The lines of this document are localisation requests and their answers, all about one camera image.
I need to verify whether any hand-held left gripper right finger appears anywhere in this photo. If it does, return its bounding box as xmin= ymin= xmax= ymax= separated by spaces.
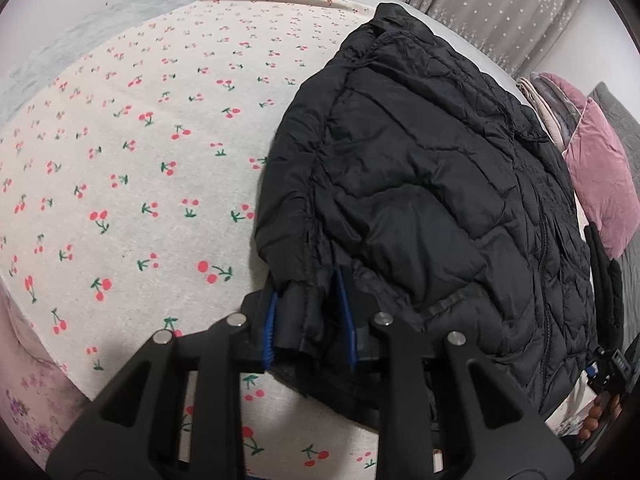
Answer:
xmin=334 ymin=266 xmax=575 ymax=480

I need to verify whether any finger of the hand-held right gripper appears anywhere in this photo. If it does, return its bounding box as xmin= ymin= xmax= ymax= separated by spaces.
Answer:
xmin=582 ymin=221 xmax=624 ymax=361

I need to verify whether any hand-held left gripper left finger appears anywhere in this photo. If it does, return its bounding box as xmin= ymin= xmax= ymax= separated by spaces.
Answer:
xmin=46 ymin=291 xmax=279 ymax=480

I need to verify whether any black puffer jacket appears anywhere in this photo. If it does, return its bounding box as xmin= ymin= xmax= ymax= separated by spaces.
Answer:
xmin=254 ymin=2 xmax=601 ymax=431

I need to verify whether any person's right hand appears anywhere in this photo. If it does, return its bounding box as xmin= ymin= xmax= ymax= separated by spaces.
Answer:
xmin=579 ymin=391 xmax=622 ymax=442

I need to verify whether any pink velvet pillow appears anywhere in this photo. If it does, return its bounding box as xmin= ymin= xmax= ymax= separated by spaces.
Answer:
xmin=539 ymin=72 xmax=640 ymax=262

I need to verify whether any grey quilted cushion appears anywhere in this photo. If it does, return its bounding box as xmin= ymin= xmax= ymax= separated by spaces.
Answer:
xmin=586 ymin=81 xmax=640 ymax=148

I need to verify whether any folded blanket stack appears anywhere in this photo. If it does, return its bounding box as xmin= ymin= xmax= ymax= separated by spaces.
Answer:
xmin=516 ymin=73 xmax=581 ymax=153

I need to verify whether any cherry print bed sheet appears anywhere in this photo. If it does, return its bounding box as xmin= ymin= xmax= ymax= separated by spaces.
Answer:
xmin=0 ymin=0 xmax=593 ymax=480

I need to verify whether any purple floral bed sheet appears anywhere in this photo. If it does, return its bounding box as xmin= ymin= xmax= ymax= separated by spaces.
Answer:
xmin=0 ymin=287 xmax=93 ymax=463

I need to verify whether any grey star print curtain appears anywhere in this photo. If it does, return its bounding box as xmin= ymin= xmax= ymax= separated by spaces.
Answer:
xmin=327 ymin=0 xmax=628 ymax=80

